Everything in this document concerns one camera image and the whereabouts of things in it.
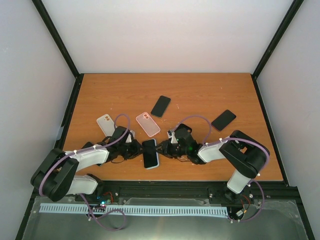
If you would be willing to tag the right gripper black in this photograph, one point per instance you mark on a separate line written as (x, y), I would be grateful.
(165, 149)

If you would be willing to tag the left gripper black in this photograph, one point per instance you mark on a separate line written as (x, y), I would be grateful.
(137, 150)

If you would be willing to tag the light blue phone case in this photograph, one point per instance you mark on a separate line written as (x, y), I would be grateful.
(150, 168)

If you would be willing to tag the black phone case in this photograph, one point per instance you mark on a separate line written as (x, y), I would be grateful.
(183, 126)

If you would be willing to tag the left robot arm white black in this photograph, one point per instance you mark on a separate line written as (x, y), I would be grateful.
(57, 177)

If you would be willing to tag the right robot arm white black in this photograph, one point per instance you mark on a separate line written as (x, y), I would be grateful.
(246, 155)

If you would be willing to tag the pink phone case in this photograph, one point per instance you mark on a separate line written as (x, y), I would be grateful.
(148, 124)

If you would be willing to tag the black phone green edge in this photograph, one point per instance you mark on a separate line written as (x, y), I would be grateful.
(161, 106)

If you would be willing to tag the white phone case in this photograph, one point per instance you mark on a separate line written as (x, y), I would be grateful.
(106, 124)

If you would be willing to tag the small circuit board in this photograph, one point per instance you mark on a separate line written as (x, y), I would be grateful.
(105, 199)

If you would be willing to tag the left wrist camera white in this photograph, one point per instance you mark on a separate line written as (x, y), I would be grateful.
(130, 137)

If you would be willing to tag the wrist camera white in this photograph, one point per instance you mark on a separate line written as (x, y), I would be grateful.
(130, 137)
(171, 137)

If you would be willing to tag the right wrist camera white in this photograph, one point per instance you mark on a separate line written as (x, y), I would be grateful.
(171, 137)

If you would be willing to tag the light blue cable duct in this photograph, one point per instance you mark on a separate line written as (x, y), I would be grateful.
(137, 210)

